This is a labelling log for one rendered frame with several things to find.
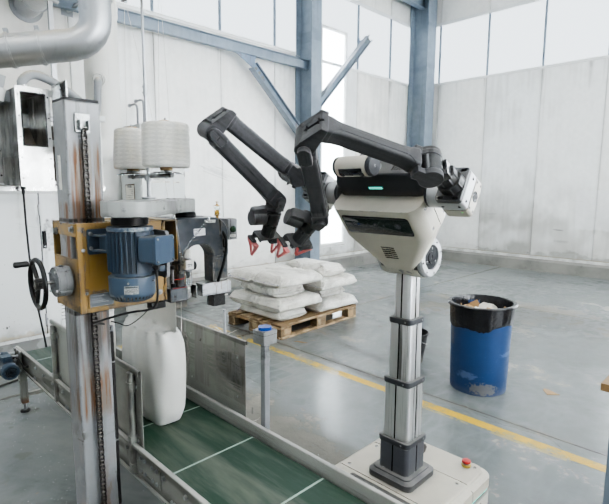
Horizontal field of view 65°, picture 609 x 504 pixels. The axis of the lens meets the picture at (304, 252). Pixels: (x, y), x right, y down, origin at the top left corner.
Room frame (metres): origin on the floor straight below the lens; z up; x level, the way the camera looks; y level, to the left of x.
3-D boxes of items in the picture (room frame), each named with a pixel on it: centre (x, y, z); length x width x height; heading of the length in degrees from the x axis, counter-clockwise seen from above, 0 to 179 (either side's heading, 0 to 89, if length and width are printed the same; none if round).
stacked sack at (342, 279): (5.26, -0.25, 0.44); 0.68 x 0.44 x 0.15; 135
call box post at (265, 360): (2.05, 0.17, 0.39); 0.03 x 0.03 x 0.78; 45
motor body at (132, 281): (1.59, 0.58, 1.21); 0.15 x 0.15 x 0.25
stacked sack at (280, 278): (4.82, 0.15, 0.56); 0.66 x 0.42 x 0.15; 135
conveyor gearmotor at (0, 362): (2.88, 1.86, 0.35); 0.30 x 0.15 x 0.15; 45
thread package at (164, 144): (1.71, 0.49, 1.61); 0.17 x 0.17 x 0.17
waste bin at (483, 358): (3.41, -1.31, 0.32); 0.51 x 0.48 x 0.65; 135
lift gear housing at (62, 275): (1.64, 0.85, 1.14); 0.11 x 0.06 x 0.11; 45
